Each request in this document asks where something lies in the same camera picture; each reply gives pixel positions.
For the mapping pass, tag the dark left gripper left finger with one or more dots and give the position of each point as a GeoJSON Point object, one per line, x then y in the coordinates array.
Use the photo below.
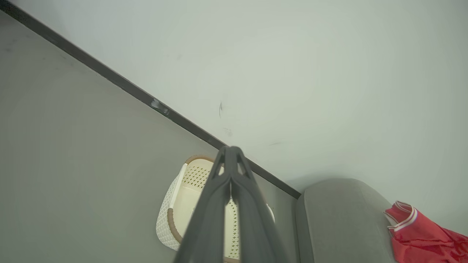
{"type": "Point", "coordinates": [210, 223]}

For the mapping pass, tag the red garment with white stripes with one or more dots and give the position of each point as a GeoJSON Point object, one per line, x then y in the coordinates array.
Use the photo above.
{"type": "Point", "coordinates": [420, 237]}

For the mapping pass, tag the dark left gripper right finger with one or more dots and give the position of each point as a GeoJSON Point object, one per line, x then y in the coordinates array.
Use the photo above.
{"type": "Point", "coordinates": [252, 226]}

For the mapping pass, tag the black wall baseboard strip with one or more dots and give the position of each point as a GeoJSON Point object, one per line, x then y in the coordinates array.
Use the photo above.
{"type": "Point", "coordinates": [109, 75]}

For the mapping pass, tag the grey fabric sofa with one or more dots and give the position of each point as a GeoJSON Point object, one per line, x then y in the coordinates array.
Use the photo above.
{"type": "Point", "coordinates": [340, 223]}

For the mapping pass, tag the cream perforated laundry basket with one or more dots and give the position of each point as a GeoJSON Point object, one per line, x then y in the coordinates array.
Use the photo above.
{"type": "Point", "coordinates": [190, 190]}

